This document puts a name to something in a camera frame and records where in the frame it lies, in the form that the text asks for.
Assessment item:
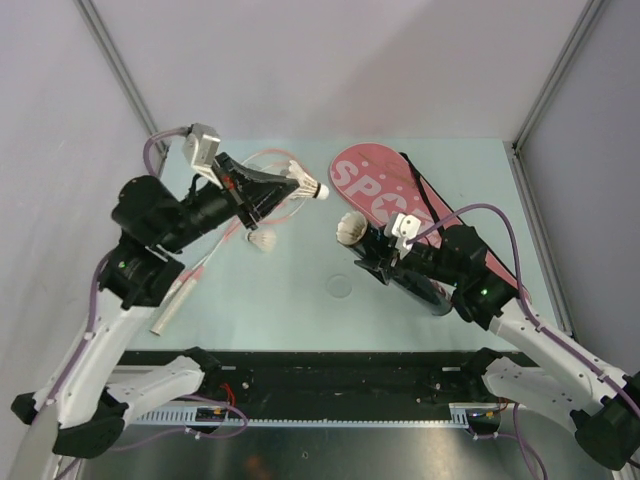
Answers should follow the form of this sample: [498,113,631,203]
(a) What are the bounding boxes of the white slotted cable duct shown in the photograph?
[133,403,499,428]

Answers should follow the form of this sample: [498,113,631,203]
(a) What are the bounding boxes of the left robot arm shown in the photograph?
[11,153,300,459]

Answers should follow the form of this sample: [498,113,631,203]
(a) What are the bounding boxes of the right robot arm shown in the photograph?
[336,216,639,470]

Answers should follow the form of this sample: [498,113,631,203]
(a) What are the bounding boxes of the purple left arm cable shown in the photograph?
[49,127,249,476]

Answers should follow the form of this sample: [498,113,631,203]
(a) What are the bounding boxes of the clear tube lid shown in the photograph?
[326,274,353,299]

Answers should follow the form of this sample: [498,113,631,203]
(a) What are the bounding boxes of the aluminium frame post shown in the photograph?
[73,0,169,159]
[510,0,611,156]

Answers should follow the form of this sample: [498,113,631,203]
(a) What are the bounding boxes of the right aluminium frame post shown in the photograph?
[510,0,611,156]

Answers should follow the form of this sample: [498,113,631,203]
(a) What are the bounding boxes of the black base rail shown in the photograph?
[114,349,531,422]

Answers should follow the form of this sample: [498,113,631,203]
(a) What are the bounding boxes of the left aluminium frame post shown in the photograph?
[73,0,169,159]

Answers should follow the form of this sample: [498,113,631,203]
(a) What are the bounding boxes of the pink badminton racket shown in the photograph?
[149,148,305,336]

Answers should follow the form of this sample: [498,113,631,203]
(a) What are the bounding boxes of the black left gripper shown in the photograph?
[164,151,303,251]

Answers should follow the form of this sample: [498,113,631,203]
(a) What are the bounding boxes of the white feather shuttlecock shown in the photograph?
[286,160,330,200]
[246,229,277,253]
[336,211,369,246]

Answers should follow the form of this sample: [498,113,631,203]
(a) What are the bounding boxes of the pink racket bag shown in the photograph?
[329,143,528,312]

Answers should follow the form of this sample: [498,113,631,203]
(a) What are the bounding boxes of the black shuttlecock tube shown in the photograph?
[338,221,453,317]

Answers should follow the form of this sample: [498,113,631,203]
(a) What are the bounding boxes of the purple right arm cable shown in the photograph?
[407,203,640,474]

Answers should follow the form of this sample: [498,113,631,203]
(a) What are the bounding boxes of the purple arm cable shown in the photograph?
[407,203,640,474]
[49,127,249,476]

